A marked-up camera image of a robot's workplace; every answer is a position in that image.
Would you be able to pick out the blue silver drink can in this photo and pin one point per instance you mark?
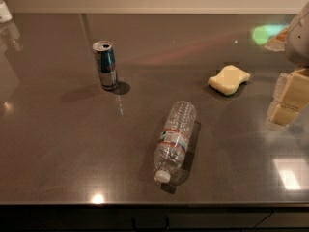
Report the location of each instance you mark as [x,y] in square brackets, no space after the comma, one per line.
[106,65]

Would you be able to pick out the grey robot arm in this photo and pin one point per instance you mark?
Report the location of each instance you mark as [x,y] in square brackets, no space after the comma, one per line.
[293,40]

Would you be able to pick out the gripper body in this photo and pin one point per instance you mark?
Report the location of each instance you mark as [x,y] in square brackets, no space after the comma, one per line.
[299,41]

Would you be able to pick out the yellow sponge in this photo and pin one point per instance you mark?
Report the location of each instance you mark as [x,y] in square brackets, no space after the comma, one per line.
[228,80]

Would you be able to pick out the clear plastic water bottle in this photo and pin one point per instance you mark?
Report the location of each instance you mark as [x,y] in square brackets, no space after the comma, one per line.
[171,148]

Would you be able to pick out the white object at corner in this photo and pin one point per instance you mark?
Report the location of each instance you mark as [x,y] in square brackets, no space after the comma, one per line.
[5,14]

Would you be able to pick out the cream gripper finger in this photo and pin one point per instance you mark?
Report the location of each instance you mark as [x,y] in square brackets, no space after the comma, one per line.
[279,117]

